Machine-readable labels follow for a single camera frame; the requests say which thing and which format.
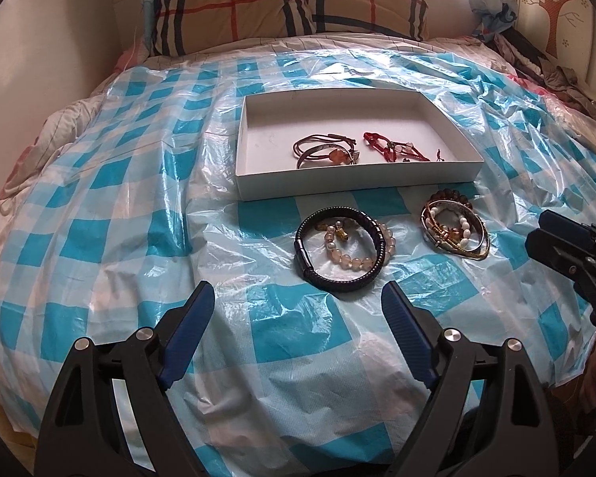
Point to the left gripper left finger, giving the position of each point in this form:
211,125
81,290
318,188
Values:
81,432

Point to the plaid beige pillow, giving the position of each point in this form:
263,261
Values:
183,27

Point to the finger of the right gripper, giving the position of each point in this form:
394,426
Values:
564,228
554,252

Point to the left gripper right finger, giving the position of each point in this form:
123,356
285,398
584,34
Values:
487,413

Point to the pile of dark clothes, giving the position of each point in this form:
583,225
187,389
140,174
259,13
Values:
534,65

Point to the white shallow cardboard box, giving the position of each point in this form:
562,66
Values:
322,140

